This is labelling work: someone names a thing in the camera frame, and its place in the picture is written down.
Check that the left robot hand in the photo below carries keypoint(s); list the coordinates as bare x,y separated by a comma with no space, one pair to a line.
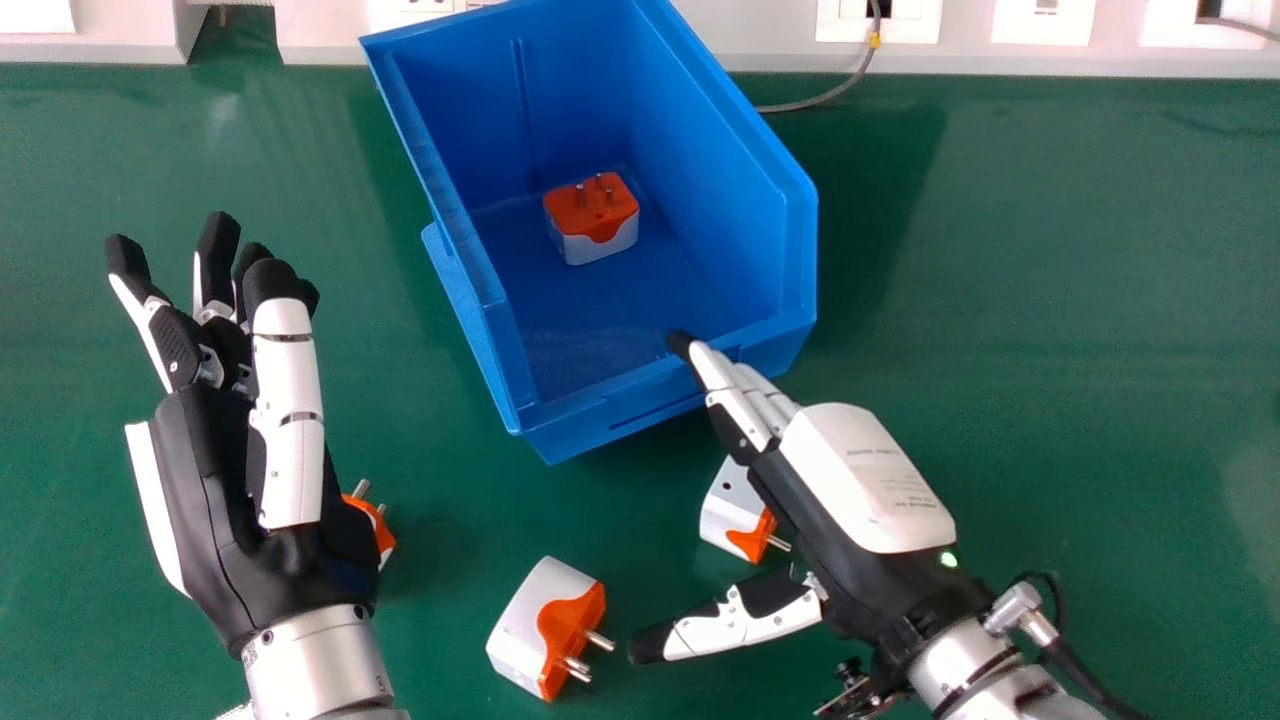
230,500

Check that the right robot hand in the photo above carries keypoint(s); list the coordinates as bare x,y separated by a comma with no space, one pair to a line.
850,500

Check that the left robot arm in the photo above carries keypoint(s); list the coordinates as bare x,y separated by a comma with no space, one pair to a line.
312,668

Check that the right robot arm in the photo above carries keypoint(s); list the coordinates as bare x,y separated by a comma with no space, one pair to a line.
990,670

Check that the white-and-orange plug adapter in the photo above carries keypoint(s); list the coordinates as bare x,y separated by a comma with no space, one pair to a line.
545,625
370,518
735,515
592,217

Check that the blue plastic bin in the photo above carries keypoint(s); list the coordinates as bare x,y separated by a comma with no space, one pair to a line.
590,220

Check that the white socket strip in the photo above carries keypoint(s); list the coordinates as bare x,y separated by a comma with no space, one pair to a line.
878,20

